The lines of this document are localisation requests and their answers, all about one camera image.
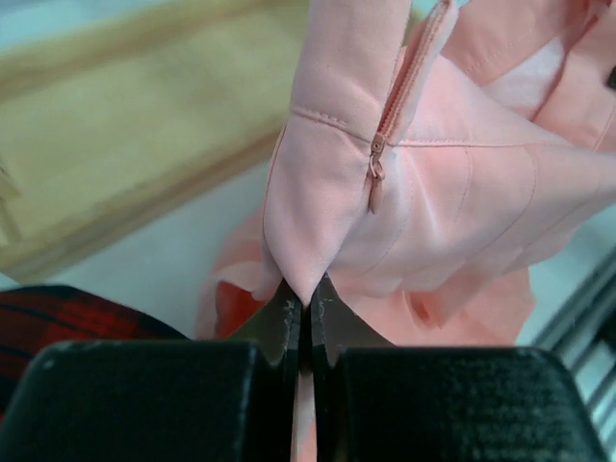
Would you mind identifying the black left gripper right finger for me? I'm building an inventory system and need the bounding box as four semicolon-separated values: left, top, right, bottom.
310;278;606;461

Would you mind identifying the wooden clothes rack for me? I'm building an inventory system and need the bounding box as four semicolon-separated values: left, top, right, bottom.
1;1;308;283

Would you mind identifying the aluminium mounting rail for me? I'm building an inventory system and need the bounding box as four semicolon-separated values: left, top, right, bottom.
534;250;615;461

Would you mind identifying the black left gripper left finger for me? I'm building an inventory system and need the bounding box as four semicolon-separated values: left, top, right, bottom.
1;283;301;461

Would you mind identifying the pink skirt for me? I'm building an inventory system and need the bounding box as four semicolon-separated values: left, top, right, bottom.
197;1;615;461

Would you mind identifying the red plaid garment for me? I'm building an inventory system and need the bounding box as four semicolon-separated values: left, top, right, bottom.
0;285;186;410

